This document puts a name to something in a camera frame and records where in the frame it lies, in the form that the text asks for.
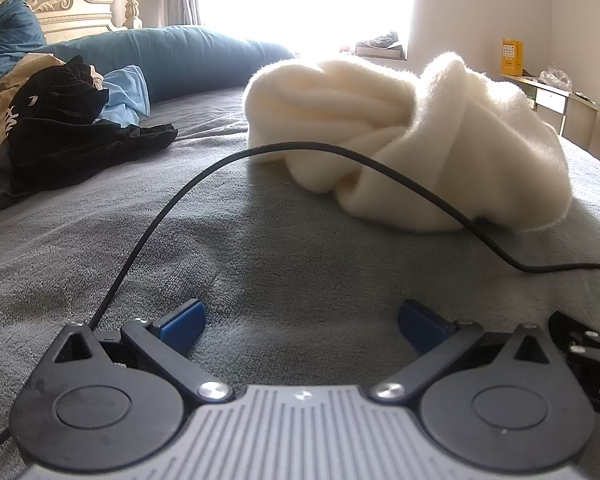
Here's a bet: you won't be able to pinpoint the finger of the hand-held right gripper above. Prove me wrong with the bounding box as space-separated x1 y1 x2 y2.
550 311 600 356

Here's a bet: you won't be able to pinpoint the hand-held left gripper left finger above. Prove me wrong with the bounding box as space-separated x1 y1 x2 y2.
54 299 235 407

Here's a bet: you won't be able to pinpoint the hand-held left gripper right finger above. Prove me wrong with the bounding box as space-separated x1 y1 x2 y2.
369 299 557 405

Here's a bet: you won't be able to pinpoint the white fleece sweater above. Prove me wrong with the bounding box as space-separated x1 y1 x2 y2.
242 51 573 233

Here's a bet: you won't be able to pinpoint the cream desk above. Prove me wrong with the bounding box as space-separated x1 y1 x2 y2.
500 72 600 171

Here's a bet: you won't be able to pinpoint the light blue cloth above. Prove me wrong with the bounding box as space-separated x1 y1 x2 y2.
97 65 151 128

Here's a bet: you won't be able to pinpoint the black printed garment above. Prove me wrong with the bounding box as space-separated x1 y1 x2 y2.
7 55 179 196

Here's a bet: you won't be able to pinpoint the clear plastic bag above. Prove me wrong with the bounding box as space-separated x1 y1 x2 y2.
539 65 573 92

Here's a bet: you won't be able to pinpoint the long blue pillow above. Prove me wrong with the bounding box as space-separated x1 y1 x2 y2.
35 25 296 111

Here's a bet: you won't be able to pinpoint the yellow box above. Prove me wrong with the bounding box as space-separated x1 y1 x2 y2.
500 37 525 77

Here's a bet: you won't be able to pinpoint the dark shoes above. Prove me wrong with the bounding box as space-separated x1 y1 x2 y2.
357 31 400 47

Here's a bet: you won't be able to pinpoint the beige garment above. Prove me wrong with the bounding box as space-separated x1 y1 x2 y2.
0 52 106 176

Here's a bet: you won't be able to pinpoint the black cable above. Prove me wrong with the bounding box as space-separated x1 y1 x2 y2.
0 144 600 466

